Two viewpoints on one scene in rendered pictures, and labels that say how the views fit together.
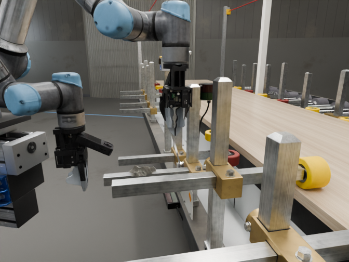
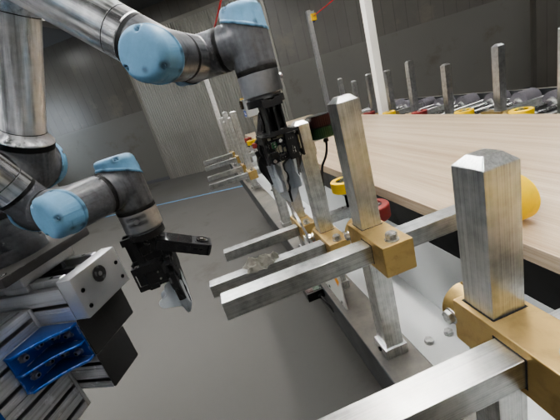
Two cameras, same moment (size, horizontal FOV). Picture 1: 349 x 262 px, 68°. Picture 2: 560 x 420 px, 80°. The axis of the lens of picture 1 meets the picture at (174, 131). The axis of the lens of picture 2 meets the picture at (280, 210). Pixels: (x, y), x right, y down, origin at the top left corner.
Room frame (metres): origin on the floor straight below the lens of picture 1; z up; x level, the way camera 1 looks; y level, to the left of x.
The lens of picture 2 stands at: (0.10, 0.00, 1.21)
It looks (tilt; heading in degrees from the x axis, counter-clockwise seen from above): 19 degrees down; 2
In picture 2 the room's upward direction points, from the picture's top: 16 degrees counter-clockwise
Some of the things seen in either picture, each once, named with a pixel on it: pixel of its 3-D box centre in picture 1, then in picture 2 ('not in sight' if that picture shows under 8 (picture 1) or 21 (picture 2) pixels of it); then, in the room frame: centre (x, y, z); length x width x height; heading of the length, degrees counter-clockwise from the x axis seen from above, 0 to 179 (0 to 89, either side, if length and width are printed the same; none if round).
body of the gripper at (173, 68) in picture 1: (176, 86); (274, 130); (0.74, -0.01, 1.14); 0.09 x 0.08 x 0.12; 11
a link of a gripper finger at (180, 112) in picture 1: (181, 121); (295, 180); (0.74, -0.02, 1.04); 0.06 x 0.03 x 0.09; 11
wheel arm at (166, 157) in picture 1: (170, 158); (292, 232); (1.05, 0.02, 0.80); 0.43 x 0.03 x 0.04; 101
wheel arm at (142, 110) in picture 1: (147, 110); (245, 176); (2.03, 0.21, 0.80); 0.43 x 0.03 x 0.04; 101
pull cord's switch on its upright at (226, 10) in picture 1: (224, 52); (322, 72); (3.58, -0.66, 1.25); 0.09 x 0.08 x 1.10; 11
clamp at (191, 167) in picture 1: (194, 170); (331, 240); (0.83, -0.07, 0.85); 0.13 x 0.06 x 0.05; 11
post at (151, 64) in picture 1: (152, 92); (244, 151); (2.08, 0.18, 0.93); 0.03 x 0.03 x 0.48; 11
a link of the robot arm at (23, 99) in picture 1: (30, 97); (71, 207); (0.66, 0.37, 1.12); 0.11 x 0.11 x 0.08; 59
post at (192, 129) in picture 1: (192, 153); (322, 218); (0.85, -0.06, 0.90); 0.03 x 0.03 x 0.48; 11
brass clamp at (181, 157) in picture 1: (178, 155); (302, 225); (1.07, -0.02, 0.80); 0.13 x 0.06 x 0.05; 11
